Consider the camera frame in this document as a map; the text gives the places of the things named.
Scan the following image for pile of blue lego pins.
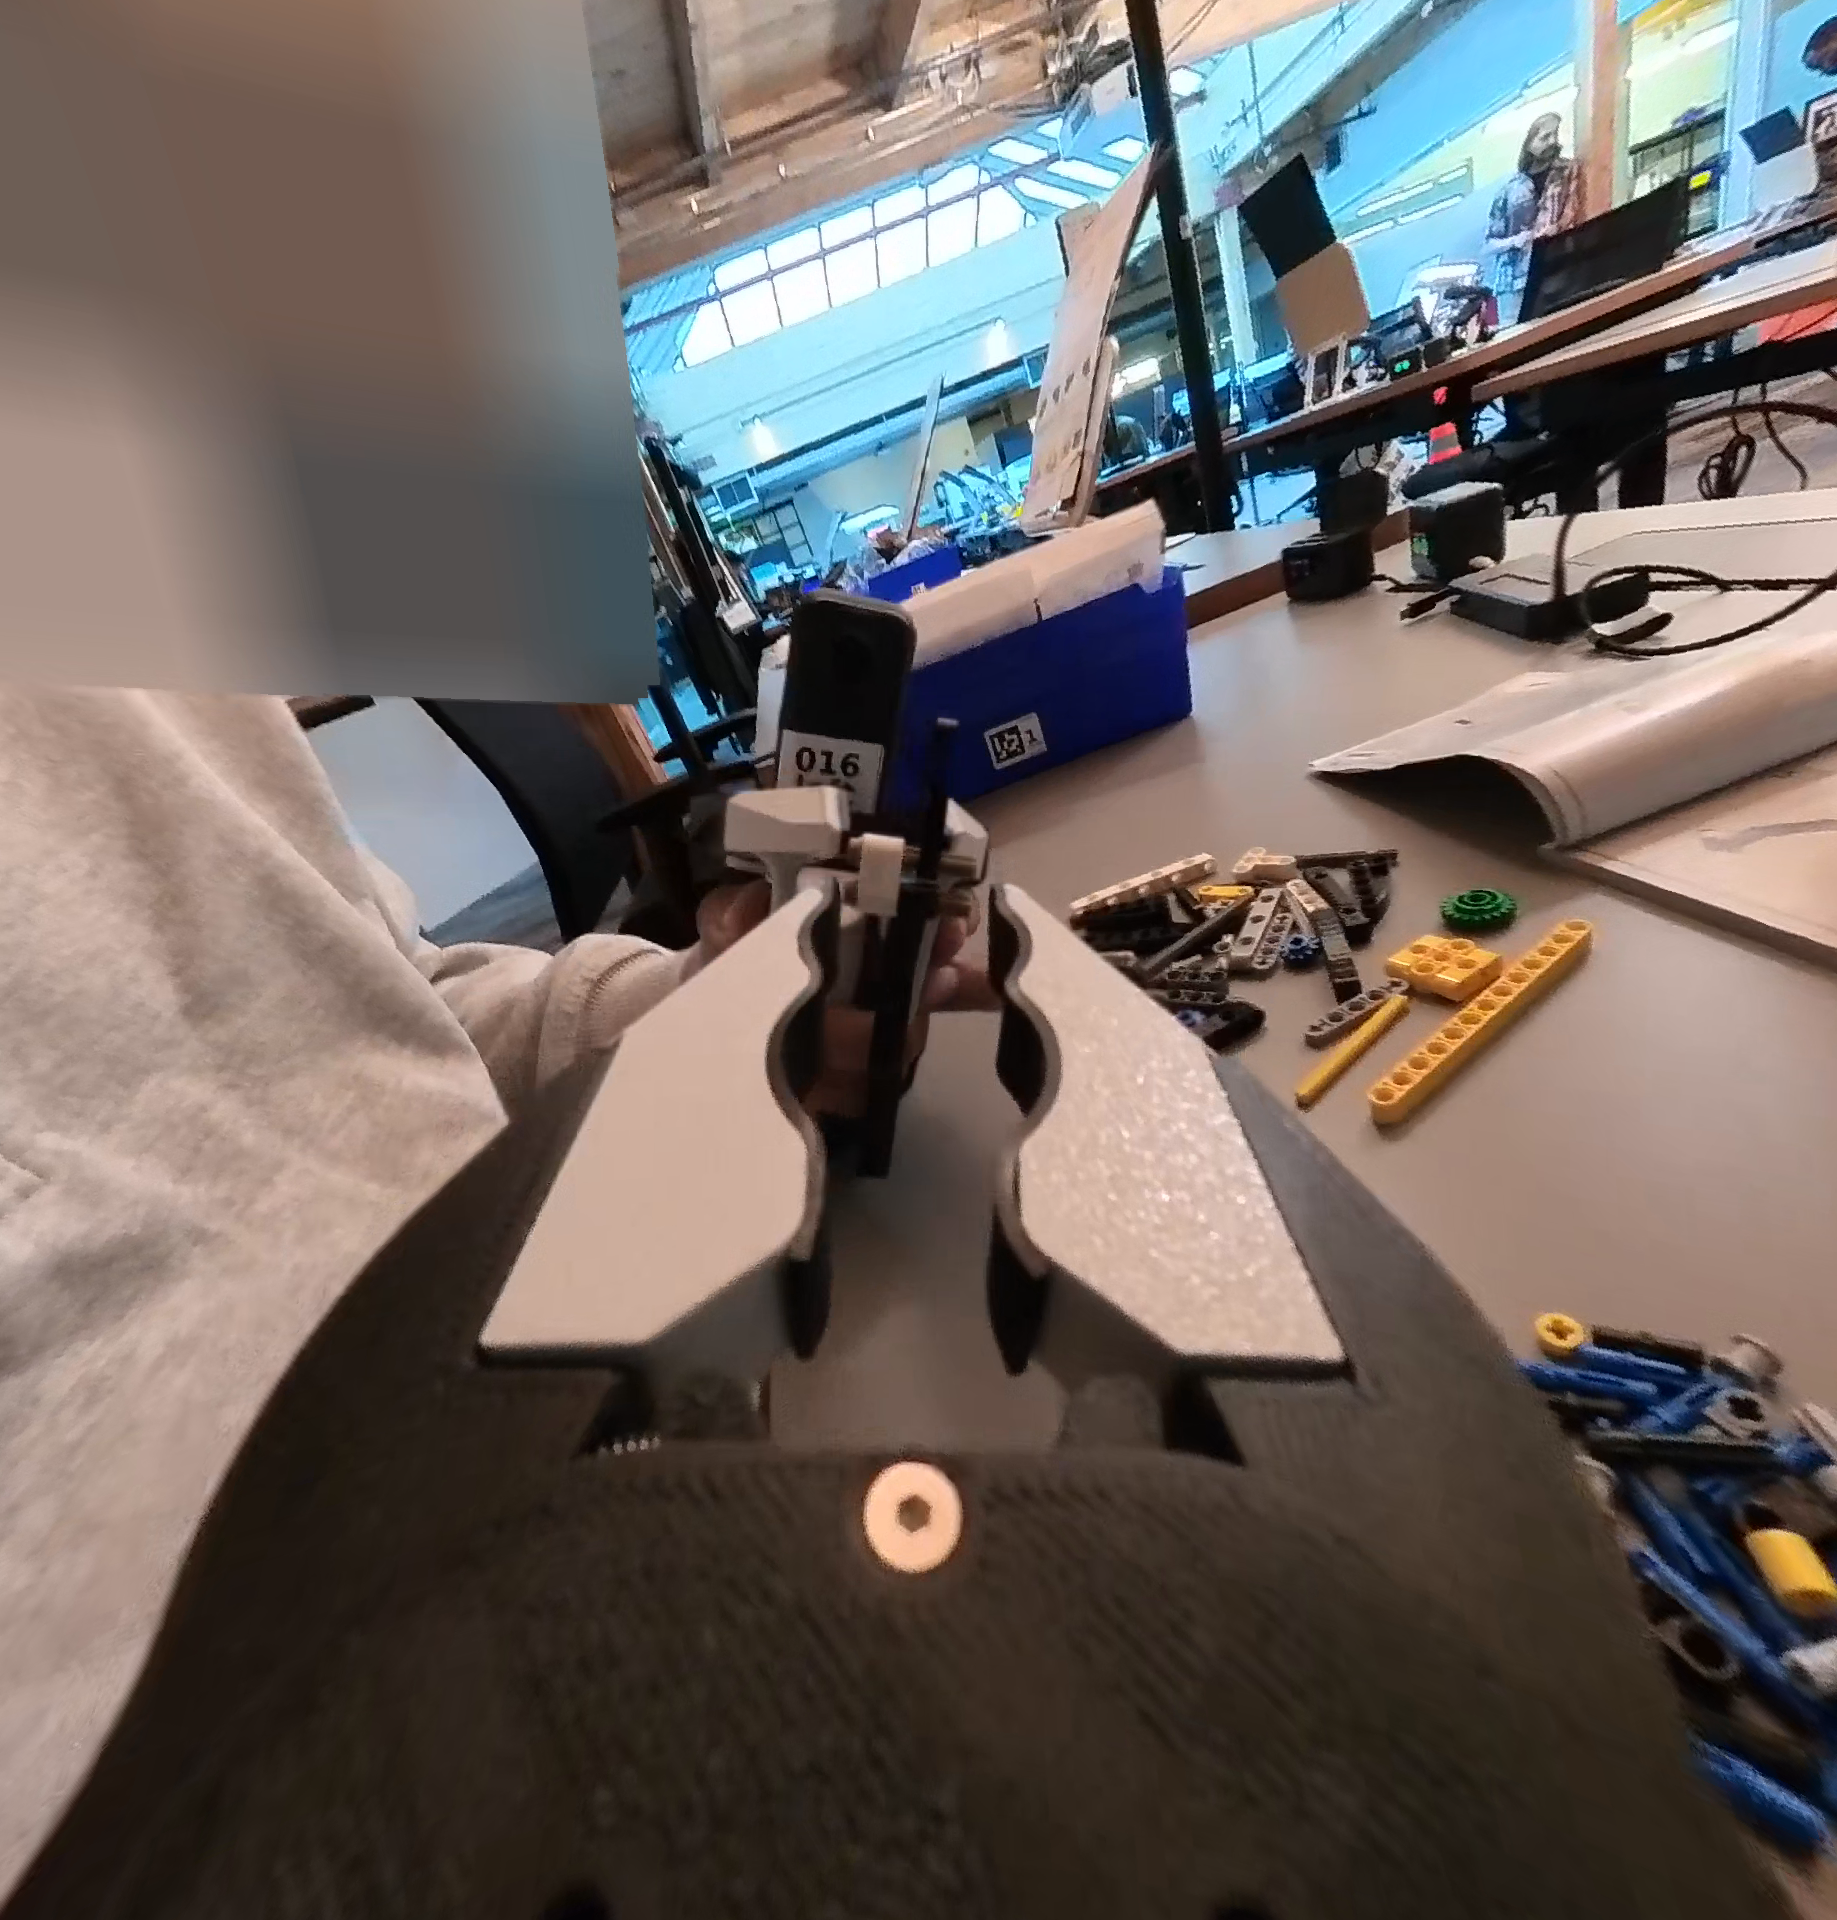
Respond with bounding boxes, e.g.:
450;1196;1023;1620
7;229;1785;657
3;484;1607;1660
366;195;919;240
1518;1308;1837;1862

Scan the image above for black lego assembly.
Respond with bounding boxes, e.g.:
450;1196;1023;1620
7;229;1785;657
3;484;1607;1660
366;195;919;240
855;718;963;1179

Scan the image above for yellow lego brick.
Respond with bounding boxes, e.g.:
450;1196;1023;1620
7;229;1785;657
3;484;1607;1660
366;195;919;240
1382;932;1504;1005

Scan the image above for flat black adapter box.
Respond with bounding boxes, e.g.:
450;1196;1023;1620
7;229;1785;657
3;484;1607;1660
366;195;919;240
1454;553;1602;646

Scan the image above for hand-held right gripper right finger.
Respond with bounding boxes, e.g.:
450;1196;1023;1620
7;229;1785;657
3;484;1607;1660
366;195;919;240
985;882;1351;1418

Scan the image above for black pole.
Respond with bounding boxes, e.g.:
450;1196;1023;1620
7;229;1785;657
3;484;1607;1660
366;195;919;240
1126;0;1239;533

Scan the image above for person's left hand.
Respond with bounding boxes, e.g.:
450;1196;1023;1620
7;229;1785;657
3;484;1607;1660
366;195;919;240
692;877;999;1118

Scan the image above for black cable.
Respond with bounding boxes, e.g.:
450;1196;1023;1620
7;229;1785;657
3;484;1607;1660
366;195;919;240
1547;405;1837;663

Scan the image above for long yellow lego beam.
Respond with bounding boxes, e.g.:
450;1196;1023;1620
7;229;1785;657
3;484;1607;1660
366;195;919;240
1366;917;1594;1127

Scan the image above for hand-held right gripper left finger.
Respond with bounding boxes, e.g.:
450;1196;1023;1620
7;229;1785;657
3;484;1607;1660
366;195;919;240
476;882;864;1407

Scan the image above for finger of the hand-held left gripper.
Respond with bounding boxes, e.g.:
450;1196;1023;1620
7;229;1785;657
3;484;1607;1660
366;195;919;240
858;810;993;920
727;786;859;904

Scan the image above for long wooden desk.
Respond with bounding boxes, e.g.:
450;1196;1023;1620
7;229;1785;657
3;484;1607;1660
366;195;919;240
1098;201;1837;519

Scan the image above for tan cardboard board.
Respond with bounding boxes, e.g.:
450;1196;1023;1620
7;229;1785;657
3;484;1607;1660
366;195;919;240
1023;151;1160;529

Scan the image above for lego instruction booklet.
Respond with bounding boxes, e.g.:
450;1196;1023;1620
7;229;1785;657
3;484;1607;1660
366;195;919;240
1308;630;1837;848

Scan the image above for yellow lego axle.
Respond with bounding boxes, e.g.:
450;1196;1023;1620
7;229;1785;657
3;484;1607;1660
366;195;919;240
1296;991;1412;1110

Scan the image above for black office chair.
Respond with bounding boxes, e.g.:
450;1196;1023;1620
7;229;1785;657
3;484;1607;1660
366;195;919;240
296;692;775;947

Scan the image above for pile of black grey lego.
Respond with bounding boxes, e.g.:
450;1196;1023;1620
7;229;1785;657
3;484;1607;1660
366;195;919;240
1068;846;1400;1053

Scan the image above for white papers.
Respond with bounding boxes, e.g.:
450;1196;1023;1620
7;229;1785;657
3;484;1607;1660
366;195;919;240
896;501;1165;663

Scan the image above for black charger with green label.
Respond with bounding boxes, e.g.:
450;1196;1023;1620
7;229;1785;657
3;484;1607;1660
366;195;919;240
1407;483;1508;588

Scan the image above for black and tan panel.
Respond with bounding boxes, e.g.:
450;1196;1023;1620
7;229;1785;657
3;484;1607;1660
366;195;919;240
1237;151;1374;364

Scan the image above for blue storage bin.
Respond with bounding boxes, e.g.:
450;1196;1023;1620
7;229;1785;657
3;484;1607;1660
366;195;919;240
858;547;1193;803

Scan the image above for black monitor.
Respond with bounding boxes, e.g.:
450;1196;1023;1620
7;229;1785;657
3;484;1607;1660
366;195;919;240
1518;178;1692;324

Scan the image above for person's left forearm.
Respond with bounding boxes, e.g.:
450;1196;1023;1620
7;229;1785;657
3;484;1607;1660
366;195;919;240
407;927;709;1118

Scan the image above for grey lego beam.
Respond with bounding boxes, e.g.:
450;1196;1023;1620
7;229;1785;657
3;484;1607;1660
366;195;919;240
1303;981;1407;1050

